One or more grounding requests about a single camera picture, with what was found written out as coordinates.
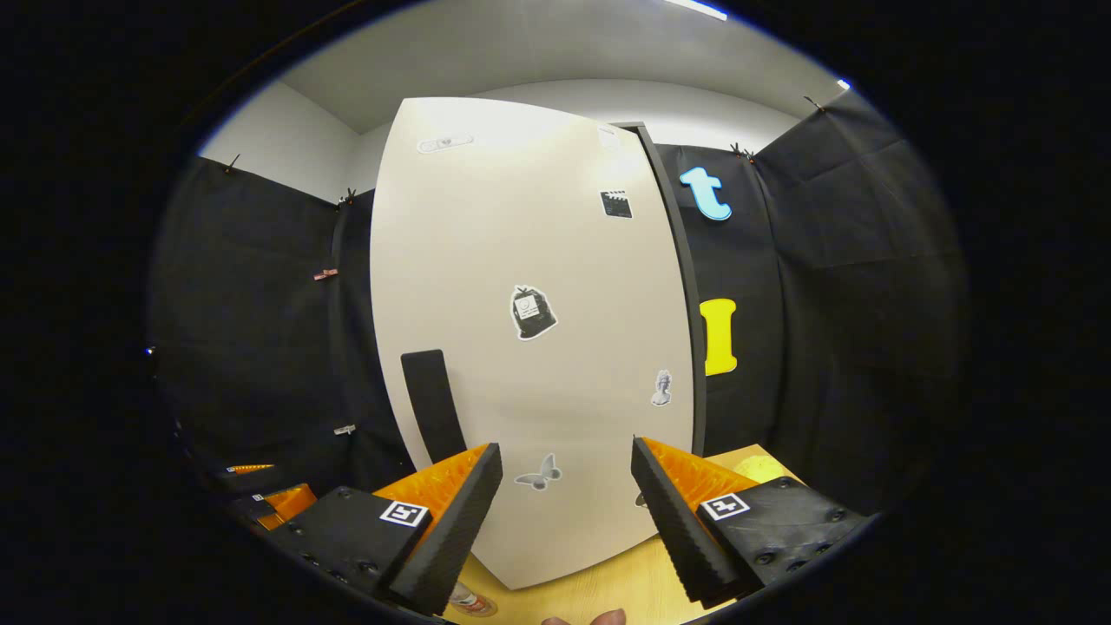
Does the black door handle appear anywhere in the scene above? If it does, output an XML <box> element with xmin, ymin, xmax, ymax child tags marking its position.
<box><xmin>400</xmin><ymin>349</ymin><xmax>470</xmax><ymax>465</ymax></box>

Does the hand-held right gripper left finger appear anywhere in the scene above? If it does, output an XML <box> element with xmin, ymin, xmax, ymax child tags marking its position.
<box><xmin>265</xmin><ymin>443</ymin><xmax>504</xmax><ymax>617</ymax></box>

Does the yellow toy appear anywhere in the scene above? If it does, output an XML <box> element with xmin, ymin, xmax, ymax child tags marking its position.
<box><xmin>740</xmin><ymin>453</ymin><xmax>789</xmax><ymax>487</ymax></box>

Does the beige cabinet door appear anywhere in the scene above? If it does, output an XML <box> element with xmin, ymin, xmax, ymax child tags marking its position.
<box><xmin>370</xmin><ymin>95</ymin><xmax>697</xmax><ymax>591</ymax></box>

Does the dark grey cabinet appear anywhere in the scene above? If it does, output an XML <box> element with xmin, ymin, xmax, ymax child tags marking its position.
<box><xmin>612</xmin><ymin>122</ymin><xmax>709</xmax><ymax>457</ymax></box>

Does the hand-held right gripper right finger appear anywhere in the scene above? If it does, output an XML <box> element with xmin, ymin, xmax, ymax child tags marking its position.
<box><xmin>630</xmin><ymin>437</ymin><xmax>871</xmax><ymax>609</ymax></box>

